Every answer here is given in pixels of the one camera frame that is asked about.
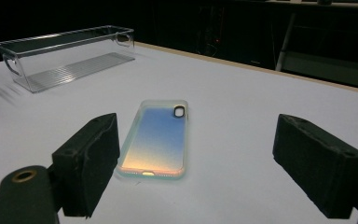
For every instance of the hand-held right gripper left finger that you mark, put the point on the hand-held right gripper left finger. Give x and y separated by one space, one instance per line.
87 161

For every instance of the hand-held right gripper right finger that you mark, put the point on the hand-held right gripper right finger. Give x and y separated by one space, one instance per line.
317 165

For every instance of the translucent phone case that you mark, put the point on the translucent phone case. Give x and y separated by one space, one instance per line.
155 140

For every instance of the clear plastic storage bin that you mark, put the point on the clear plastic storage bin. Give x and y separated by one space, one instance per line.
74 68

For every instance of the white table cover sheet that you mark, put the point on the white table cover sheet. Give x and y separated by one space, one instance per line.
230 93

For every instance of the desk with white legs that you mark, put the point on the desk with white legs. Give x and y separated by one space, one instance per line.
286 40

